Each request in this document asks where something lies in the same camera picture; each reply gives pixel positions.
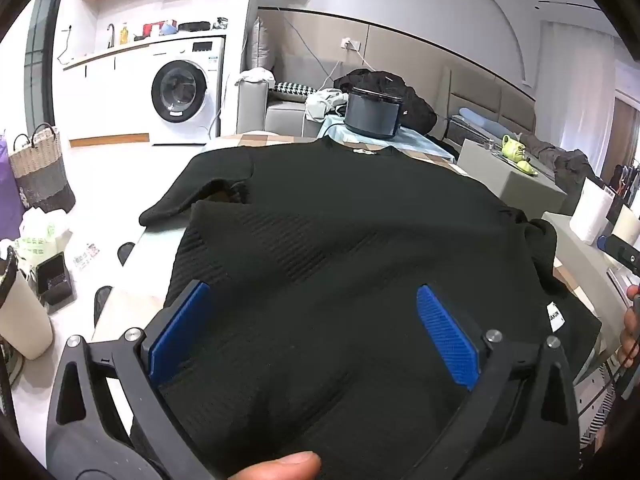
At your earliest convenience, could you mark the grey sofa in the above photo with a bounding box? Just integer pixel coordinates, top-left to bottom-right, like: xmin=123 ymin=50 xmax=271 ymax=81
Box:
xmin=236 ymin=77 xmax=326 ymax=138

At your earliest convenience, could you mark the black jacket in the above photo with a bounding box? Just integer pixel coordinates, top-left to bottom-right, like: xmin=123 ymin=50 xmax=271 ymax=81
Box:
xmin=333 ymin=69 xmax=438 ymax=136

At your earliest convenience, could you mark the grey coffee table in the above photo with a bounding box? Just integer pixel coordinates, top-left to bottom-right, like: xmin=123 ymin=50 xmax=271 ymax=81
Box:
xmin=457 ymin=137 xmax=568 ymax=216

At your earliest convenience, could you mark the small printed packet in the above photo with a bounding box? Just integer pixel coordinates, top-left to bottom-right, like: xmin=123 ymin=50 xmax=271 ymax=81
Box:
xmin=72 ymin=242 xmax=103 ymax=271

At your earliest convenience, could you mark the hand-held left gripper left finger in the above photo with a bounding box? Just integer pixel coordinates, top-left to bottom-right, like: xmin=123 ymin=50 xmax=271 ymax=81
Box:
xmin=47 ymin=280 xmax=231 ymax=480

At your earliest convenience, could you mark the green teapot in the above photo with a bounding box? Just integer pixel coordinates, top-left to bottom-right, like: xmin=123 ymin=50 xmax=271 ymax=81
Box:
xmin=501 ymin=135 xmax=528 ymax=161

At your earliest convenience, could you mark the white cloth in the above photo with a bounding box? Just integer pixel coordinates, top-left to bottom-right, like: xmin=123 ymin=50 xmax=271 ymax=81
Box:
xmin=235 ymin=67 xmax=276 ymax=86

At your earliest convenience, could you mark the white base cabinet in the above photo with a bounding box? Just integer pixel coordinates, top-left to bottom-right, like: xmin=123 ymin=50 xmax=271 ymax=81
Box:
xmin=62 ymin=40 xmax=151 ymax=148

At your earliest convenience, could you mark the black plastic tray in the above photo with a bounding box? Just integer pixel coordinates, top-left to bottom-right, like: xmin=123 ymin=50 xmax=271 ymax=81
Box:
xmin=31 ymin=252 xmax=77 ymax=316

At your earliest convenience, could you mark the person's right hand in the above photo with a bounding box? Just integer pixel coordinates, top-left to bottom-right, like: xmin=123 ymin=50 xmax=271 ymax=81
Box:
xmin=617 ymin=284 xmax=640 ymax=376

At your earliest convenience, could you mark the purple bag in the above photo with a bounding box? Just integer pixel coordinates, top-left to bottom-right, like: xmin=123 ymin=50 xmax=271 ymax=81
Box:
xmin=0 ymin=132 xmax=26 ymax=241

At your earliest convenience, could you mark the white plastic bag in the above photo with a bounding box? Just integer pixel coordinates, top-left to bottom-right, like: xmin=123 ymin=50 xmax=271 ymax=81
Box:
xmin=15 ymin=207 xmax=71 ymax=271

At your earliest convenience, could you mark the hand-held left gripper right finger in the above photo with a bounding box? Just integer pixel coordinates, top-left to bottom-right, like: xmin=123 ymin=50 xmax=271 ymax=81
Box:
xmin=400 ymin=284 xmax=583 ymax=480

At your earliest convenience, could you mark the white washing machine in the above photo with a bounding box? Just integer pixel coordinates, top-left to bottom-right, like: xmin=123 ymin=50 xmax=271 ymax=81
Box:
xmin=149 ymin=36 xmax=227 ymax=146

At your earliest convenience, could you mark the grey cushion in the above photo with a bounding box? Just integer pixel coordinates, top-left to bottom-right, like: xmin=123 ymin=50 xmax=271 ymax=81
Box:
xmin=248 ymin=16 xmax=276 ymax=81

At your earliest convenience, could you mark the checkered blanket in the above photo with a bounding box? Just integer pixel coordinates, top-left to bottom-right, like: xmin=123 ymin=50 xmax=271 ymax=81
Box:
xmin=200 ymin=131 xmax=601 ymax=321

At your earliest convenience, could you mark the black knit sweater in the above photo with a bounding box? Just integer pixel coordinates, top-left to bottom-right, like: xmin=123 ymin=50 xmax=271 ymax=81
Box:
xmin=139 ymin=137 xmax=603 ymax=480

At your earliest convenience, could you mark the dark blue pot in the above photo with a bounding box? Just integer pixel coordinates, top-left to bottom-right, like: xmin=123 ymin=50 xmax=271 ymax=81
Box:
xmin=344 ymin=86 xmax=405 ymax=138

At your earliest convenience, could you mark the pale clothes heap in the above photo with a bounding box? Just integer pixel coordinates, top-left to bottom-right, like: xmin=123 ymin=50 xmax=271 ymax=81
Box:
xmin=306 ymin=87 xmax=351 ymax=122

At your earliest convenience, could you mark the woven two-tone basket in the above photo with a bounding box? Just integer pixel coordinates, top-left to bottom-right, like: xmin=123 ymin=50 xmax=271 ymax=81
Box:
xmin=9 ymin=123 xmax=77 ymax=213

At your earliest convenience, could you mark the light blue cloth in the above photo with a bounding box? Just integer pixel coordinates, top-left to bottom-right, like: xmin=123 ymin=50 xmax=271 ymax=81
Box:
xmin=317 ymin=115 xmax=446 ymax=153

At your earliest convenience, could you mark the person's left hand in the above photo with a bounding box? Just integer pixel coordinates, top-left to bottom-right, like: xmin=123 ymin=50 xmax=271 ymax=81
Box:
xmin=235 ymin=451 xmax=323 ymax=480

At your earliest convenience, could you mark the dark glass door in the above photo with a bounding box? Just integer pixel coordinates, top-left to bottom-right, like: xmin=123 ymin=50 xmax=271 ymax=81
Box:
xmin=25 ymin=0 xmax=66 ymax=126

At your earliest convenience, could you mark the paper towel roll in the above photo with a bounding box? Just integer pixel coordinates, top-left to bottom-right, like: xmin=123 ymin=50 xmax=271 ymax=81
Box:
xmin=570 ymin=176 xmax=615 ymax=246

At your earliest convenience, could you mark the dark grey cloth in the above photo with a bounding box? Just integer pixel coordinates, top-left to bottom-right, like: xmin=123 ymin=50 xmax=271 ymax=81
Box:
xmin=520 ymin=135 xmax=608 ymax=211

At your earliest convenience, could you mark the light blue pillow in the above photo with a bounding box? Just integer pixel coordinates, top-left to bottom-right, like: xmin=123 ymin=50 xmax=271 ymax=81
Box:
xmin=460 ymin=107 xmax=506 ymax=133

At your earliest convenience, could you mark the houndstooth pillow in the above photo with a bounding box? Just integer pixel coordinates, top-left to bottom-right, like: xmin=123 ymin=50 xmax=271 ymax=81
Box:
xmin=272 ymin=81 xmax=317 ymax=102

